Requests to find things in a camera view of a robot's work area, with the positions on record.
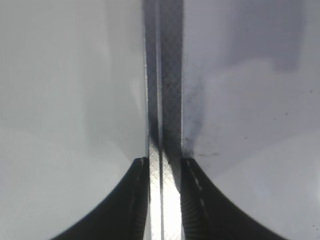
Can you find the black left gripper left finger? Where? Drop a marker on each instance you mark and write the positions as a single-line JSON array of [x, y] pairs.
[[121, 215]]

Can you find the white board with grey frame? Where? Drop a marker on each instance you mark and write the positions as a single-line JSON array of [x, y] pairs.
[[87, 86]]

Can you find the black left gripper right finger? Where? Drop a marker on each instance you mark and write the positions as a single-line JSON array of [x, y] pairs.
[[208, 215]]

